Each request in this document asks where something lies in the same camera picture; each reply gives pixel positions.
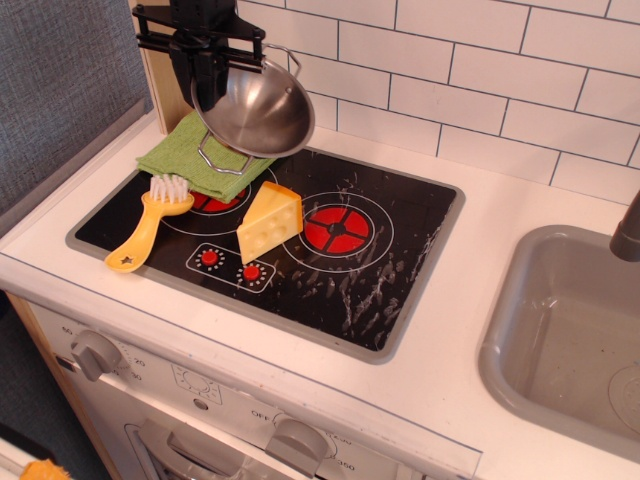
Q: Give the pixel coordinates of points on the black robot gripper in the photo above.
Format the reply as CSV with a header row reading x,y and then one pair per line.
x,y
212,30

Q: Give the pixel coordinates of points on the small stainless steel pan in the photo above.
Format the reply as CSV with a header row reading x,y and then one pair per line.
x,y
265,113

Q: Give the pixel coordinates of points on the green folded towel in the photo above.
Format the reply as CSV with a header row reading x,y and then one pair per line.
x,y
178,154

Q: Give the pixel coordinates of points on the yellow dish brush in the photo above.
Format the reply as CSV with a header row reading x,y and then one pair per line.
x,y
168,195

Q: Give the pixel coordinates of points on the yellow toy cheese wedge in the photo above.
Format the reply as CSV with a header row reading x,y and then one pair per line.
x,y
274,216

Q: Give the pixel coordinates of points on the black toy stovetop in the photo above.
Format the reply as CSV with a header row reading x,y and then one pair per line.
x,y
350,280

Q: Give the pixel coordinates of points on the grey left oven knob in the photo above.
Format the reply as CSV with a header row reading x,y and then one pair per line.
x,y
95,354

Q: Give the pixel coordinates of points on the grey oven knob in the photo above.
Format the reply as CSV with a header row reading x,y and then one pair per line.
x,y
298,446
95,354

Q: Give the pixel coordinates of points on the grey plastic sink basin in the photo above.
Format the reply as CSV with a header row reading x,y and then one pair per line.
x,y
562,347

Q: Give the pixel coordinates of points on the grey right oven knob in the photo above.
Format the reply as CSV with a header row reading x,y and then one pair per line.
x,y
298,446

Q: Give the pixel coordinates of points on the orange fuzzy object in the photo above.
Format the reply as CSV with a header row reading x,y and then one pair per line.
x,y
44,470

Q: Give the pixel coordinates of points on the grey faucet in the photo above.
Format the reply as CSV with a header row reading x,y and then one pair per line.
x,y
625,243

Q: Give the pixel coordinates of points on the grey oven door handle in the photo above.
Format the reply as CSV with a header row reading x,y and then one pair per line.
x,y
191,455

